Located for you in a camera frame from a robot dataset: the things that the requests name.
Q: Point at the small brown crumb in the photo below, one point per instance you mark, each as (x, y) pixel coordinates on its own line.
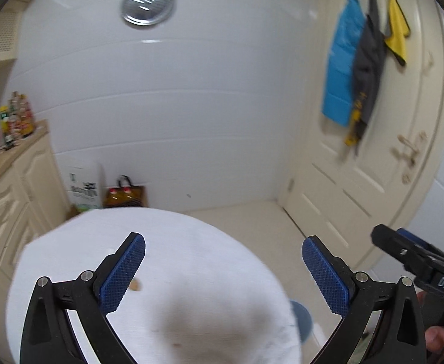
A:
(135, 285)

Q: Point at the amber oil bottle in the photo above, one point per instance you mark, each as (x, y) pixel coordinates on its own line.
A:
(26, 119)

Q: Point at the blue cloth on hook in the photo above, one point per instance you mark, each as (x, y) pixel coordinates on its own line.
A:
(341, 68)

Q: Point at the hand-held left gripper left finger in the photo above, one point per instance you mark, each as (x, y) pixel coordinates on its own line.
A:
(123, 273)

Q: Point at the person's right hand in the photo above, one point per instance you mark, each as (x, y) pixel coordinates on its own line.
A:
(440, 339)

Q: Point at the white rice bag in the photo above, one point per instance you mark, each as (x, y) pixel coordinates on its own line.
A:
(85, 185)

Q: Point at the round metal wall lid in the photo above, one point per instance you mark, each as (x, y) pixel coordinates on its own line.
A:
(149, 4)

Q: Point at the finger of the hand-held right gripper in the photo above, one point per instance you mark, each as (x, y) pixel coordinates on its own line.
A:
(415, 238)
(392, 244)

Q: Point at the cream panel door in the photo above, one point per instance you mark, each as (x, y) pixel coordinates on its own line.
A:
(388, 197)

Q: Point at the cream base cabinets with counter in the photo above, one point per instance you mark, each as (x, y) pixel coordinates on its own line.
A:
(13, 189)

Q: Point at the green cap bottle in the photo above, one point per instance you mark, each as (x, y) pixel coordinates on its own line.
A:
(5, 129)

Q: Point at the yellow cloth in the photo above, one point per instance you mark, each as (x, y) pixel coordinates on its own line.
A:
(396, 30)

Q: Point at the grey apron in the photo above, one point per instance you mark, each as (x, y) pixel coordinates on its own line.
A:
(368, 68)

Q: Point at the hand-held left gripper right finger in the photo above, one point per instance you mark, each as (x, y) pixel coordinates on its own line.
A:
(326, 276)

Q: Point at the round white table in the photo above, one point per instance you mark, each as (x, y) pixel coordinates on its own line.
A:
(169, 254)

